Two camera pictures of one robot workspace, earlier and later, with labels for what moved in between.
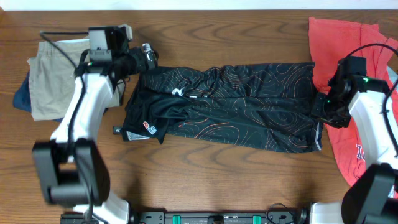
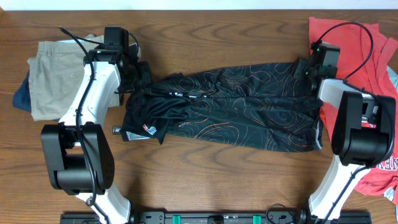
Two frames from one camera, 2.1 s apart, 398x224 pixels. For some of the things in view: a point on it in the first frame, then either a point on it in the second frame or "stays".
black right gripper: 319,106 → 301,69
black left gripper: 144,59 → 144,75
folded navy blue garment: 22,98 stays
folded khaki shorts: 51,78 stays
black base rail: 299,216 stays
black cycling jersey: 264,107 stays
